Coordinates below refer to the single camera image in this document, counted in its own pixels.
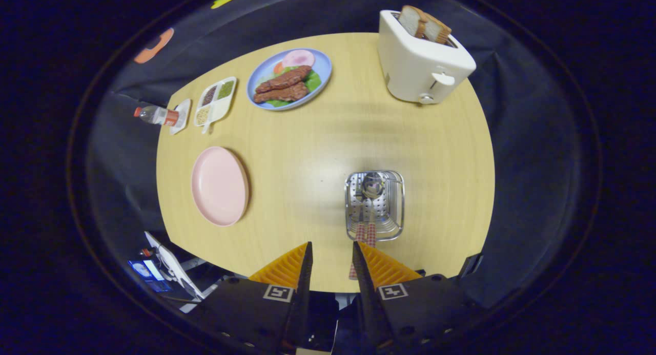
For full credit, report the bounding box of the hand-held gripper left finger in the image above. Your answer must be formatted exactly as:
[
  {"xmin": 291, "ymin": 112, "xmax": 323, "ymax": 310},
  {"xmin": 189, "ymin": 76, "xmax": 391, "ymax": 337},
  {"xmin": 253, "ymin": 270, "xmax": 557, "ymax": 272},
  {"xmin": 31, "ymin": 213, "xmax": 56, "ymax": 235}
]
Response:
[{"xmin": 197, "ymin": 241, "xmax": 314, "ymax": 355}]

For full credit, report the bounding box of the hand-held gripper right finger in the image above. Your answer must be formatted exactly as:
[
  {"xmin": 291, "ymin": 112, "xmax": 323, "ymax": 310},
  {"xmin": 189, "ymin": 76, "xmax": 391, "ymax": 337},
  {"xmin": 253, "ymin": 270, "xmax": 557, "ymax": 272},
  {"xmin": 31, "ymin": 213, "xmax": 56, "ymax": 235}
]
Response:
[{"xmin": 352, "ymin": 241, "xmax": 480, "ymax": 355}]

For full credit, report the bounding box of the fork with red checked handle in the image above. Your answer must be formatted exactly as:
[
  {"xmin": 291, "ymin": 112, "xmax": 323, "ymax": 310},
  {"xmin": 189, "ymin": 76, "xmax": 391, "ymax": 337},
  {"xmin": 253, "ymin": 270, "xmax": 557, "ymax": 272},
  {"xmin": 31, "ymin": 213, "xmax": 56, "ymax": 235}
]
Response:
[{"xmin": 350, "ymin": 194, "xmax": 367, "ymax": 281}]

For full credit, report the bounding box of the spoon with pink checked handle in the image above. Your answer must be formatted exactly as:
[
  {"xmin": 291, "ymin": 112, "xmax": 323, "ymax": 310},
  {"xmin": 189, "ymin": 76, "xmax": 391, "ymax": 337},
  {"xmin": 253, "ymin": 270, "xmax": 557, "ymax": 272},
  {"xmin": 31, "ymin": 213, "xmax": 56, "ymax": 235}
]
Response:
[{"xmin": 361, "ymin": 172, "xmax": 385, "ymax": 248}]

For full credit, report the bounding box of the metal drain basket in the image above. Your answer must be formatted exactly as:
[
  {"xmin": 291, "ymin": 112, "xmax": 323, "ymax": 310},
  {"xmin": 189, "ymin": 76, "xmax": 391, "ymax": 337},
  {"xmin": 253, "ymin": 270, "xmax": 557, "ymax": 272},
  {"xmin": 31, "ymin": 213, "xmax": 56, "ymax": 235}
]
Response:
[{"xmin": 344, "ymin": 170, "xmax": 405, "ymax": 242}]

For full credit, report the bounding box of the white sheet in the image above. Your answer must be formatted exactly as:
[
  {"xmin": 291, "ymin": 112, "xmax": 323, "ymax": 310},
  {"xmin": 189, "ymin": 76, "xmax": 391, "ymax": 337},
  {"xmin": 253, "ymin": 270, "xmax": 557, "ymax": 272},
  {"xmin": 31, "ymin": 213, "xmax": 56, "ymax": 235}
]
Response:
[{"xmin": 145, "ymin": 231, "xmax": 203, "ymax": 300}]

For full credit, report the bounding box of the pink plate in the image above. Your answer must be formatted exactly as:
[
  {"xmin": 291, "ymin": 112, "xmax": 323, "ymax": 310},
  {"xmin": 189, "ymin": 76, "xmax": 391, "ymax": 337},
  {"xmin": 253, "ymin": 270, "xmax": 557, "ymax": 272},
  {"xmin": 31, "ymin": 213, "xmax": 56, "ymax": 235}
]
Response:
[{"xmin": 191, "ymin": 146, "xmax": 250, "ymax": 227}]

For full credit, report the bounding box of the blue lit screen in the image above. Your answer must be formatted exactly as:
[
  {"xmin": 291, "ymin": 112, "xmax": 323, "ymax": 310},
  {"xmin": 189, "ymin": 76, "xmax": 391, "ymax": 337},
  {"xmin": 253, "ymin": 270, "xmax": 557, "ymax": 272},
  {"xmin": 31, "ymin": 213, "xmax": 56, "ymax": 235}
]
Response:
[{"xmin": 128, "ymin": 260, "xmax": 172, "ymax": 293}]

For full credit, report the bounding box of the black backdrop cloth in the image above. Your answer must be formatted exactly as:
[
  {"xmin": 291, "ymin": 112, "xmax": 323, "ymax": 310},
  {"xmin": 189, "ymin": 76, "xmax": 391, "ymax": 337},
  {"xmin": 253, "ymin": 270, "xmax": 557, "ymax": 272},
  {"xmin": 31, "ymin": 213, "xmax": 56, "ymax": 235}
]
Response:
[{"xmin": 87, "ymin": 0, "xmax": 598, "ymax": 315}]

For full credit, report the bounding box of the brown steak piece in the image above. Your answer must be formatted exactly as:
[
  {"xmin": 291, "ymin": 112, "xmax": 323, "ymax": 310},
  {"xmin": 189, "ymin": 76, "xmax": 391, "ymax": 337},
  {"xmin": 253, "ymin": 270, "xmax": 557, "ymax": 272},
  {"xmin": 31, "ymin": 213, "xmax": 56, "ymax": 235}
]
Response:
[
  {"xmin": 253, "ymin": 82, "xmax": 309, "ymax": 104},
  {"xmin": 255, "ymin": 65, "xmax": 312, "ymax": 94}
]

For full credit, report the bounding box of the white divided dish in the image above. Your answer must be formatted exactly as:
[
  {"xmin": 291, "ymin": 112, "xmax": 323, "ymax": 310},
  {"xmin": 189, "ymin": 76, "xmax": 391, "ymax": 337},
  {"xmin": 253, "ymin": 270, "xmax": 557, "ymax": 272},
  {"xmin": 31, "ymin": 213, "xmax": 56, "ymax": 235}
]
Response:
[{"xmin": 194, "ymin": 76, "xmax": 238, "ymax": 134}]

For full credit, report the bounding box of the white square coaster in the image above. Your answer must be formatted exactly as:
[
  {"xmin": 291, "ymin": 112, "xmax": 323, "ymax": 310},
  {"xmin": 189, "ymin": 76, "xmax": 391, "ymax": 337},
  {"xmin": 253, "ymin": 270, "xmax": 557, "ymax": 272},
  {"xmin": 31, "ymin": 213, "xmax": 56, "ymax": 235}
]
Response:
[{"xmin": 169, "ymin": 98, "xmax": 192, "ymax": 136}]

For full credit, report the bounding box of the green lettuce leaf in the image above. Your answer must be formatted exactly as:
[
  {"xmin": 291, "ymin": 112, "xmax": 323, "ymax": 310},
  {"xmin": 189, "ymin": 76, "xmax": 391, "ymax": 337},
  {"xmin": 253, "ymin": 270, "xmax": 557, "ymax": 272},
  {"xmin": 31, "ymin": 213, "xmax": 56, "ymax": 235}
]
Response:
[{"xmin": 266, "ymin": 68, "xmax": 322, "ymax": 108}]

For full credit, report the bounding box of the clear bottle with red label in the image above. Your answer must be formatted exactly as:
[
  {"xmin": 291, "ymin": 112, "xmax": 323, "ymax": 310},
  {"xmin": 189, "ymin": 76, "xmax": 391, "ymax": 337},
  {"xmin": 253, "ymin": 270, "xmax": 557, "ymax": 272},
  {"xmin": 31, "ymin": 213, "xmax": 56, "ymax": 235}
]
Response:
[{"xmin": 134, "ymin": 106, "xmax": 180, "ymax": 127}]

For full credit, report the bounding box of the white toaster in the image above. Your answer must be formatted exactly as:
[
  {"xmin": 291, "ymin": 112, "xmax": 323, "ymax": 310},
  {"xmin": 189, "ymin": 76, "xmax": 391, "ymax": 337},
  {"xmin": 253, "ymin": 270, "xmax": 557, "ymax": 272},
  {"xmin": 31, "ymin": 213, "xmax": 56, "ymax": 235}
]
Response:
[{"xmin": 378, "ymin": 10, "xmax": 477, "ymax": 106}]

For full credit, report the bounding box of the blue plate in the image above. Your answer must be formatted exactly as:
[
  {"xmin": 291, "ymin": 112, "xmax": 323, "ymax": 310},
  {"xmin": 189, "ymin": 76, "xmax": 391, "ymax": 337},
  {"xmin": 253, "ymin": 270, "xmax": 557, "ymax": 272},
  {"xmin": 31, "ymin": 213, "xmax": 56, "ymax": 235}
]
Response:
[{"xmin": 246, "ymin": 48, "xmax": 333, "ymax": 111}]

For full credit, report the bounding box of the pink ham slice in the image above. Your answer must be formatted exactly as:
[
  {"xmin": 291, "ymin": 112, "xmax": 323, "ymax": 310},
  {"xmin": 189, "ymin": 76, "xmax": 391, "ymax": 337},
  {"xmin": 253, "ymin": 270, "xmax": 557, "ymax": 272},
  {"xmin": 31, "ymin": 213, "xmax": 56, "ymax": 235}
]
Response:
[{"xmin": 281, "ymin": 49, "xmax": 316, "ymax": 69}]

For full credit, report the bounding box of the black bracket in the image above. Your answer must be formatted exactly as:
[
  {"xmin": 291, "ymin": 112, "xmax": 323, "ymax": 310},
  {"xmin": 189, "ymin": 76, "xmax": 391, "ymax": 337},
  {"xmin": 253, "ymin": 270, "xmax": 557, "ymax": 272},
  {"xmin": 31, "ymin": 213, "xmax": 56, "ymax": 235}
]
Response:
[{"xmin": 458, "ymin": 253, "xmax": 484, "ymax": 280}]

